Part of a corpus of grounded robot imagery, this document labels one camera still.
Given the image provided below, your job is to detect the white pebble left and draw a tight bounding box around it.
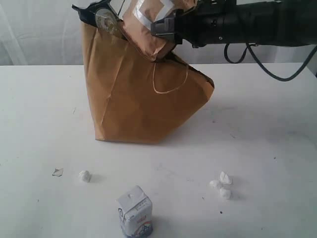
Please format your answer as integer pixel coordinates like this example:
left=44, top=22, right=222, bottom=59
left=210, top=179, right=222, bottom=190

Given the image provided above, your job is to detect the brown paper shopping bag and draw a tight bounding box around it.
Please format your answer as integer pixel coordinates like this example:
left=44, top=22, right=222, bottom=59
left=81, top=23, right=214, bottom=143

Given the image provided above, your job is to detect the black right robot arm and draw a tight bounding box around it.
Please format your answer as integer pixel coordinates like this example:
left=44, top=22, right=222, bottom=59
left=151, top=0, right=317, bottom=48

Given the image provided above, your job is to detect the small white milk carton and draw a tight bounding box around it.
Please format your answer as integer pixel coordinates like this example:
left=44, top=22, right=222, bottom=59
left=116, top=185, right=153, bottom=238

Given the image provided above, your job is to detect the spaghetti packet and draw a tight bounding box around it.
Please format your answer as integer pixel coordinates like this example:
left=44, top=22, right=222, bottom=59
left=72, top=0, right=127, bottom=41

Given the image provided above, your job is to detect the white pebble lower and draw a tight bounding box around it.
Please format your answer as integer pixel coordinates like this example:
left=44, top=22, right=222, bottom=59
left=219, top=188, right=231, bottom=200

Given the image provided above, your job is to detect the brown coffee pouch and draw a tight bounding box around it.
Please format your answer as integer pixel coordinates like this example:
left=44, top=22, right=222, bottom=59
left=121, top=0, right=197, bottom=61

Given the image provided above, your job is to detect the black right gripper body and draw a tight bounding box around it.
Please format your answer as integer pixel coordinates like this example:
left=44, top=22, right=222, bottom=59
left=173, top=0, right=237, bottom=48

